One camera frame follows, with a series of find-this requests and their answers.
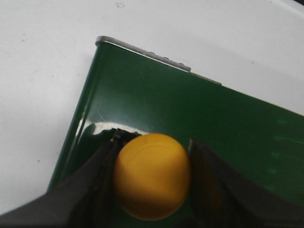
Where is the green conveyor belt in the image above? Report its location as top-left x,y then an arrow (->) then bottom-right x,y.
49,43 -> 304,228

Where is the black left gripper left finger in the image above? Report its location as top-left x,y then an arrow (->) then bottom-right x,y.
0,140 -> 119,228

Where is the aluminium conveyor frame rail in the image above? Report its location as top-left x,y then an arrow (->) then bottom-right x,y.
95,36 -> 222,86

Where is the yellow mushroom push button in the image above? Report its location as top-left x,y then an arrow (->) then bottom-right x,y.
113,133 -> 191,221

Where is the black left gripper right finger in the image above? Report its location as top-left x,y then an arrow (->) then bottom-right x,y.
189,139 -> 304,228

